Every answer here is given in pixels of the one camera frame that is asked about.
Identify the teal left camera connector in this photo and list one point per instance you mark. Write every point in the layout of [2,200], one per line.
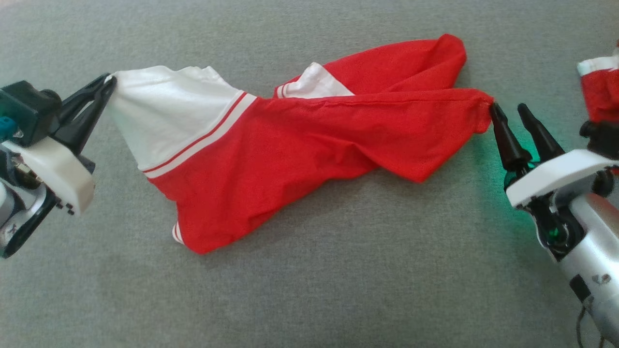
[7,128]

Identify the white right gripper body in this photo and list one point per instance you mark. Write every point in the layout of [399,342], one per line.
[566,174]

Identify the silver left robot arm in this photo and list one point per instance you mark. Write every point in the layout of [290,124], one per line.
[17,220]

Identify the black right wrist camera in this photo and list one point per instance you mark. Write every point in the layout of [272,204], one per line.
[602,137]

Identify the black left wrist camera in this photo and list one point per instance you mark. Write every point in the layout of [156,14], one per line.
[31,108]

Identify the red and white garment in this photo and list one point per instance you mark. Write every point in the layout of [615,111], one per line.
[290,140]
[602,96]

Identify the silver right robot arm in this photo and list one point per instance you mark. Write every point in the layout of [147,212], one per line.
[590,241]

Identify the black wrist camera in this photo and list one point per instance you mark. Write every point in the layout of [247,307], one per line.
[31,108]
[602,137]

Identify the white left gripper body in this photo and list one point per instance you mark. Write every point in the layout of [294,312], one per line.
[58,176]

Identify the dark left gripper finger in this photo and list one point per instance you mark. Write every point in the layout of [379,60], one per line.
[80,101]
[82,128]

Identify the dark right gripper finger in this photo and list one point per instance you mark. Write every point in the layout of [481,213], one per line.
[512,145]
[541,140]

